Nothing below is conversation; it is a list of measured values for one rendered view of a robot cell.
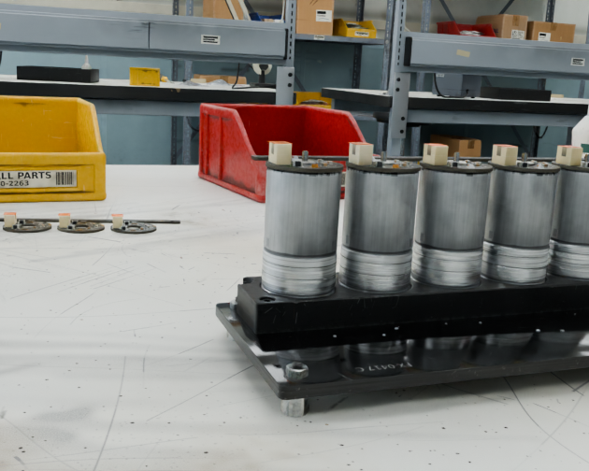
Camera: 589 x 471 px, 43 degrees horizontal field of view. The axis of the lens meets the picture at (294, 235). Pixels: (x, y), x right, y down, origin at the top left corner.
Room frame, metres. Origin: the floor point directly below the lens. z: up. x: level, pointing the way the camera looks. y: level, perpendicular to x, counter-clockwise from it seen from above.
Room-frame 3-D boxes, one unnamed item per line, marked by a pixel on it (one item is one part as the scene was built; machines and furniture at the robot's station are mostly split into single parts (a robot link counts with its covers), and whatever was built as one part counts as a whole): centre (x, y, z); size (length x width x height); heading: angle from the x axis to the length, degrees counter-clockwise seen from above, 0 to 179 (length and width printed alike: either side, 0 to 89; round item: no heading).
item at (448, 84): (3.04, -0.61, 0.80); 0.15 x 0.12 x 0.10; 38
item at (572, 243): (0.28, -0.11, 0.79); 0.02 x 0.02 x 0.05
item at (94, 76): (2.62, 0.83, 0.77); 0.24 x 0.16 x 0.04; 95
